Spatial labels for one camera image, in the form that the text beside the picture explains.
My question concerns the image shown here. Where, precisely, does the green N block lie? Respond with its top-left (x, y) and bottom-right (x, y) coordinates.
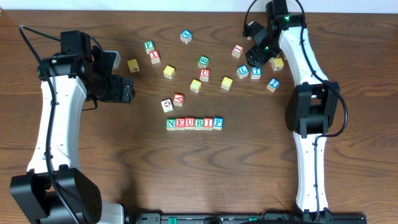
top-left (166, 119), bottom-right (176, 131)

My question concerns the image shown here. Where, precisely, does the blue P block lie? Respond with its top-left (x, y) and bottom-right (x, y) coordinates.
top-left (213, 118), bottom-right (224, 130)

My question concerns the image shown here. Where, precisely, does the red i block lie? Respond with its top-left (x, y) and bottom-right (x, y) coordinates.
top-left (231, 44), bottom-right (244, 58)
top-left (203, 118), bottom-right (214, 130)

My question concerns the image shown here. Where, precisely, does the red E block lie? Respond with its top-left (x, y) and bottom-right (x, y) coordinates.
top-left (175, 118), bottom-right (185, 130)

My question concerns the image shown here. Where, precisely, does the green R block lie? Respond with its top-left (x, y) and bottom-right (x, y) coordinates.
top-left (194, 118), bottom-right (204, 130)

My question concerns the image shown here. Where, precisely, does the red U block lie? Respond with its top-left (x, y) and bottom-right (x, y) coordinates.
top-left (184, 118), bottom-right (195, 129)

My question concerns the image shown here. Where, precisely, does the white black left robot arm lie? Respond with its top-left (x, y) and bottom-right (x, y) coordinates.
top-left (10, 47), bottom-right (134, 223)

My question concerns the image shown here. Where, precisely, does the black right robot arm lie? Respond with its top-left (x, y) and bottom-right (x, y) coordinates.
top-left (243, 0), bottom-right (344, 215)

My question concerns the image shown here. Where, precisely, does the blue T block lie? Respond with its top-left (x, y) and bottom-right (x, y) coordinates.
top-left (251, 67), bottom-right (262, 80)

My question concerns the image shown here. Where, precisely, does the blue L block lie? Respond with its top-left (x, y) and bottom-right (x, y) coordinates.
top-left (237, 65), bottom-right (249, 79)

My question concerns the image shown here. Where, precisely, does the yellow block below Z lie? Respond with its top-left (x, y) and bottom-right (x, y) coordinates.
top-left (271, 58), bottom-right (284, 71)

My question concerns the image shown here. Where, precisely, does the blue 2 block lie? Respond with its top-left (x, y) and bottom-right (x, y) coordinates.
top-left (267, 78), bottom-right (280, 92)

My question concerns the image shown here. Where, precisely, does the yellow block far left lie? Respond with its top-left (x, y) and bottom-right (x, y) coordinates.
top-left (127, 59), bottom-right (139, 73)

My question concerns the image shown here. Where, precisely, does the green B block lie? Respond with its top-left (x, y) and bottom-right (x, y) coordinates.
top-left (198, 55), bottom-right (210, 69)

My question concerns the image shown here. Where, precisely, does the red U block spare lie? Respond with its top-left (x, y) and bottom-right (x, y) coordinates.
top-left (200, 68), bottom-right (210, 82)

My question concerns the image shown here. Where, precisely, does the red Y block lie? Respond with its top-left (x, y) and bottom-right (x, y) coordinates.
top-left (149, 50), bottom-right (160, 64)

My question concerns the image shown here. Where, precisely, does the green F block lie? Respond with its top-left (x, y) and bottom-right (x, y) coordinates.
top-left (144, 40), bottom-right (155, 54)

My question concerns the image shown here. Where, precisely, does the white picture block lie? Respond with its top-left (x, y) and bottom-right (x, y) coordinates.
top-left (161, 99), bottom-right (174, 113)

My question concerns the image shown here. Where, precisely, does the yellow block left centre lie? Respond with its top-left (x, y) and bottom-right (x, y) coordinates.
top-left (164, 65), bottom-right (175, 79)

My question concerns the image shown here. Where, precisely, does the yellow block near P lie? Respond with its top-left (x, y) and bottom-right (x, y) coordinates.
top-left (190, 80), bottom-right (202, 93)

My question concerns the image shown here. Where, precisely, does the blue X block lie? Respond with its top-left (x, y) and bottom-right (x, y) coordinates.
top-left (180, 30), bottom-right (192, 44)

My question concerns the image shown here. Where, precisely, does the red V block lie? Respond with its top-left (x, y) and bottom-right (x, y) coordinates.
top-left (173, 93), bottom-right (184, 106)

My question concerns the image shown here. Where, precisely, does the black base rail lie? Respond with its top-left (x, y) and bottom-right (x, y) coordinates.
top-left (124, 210), bottom-right (367, 224)

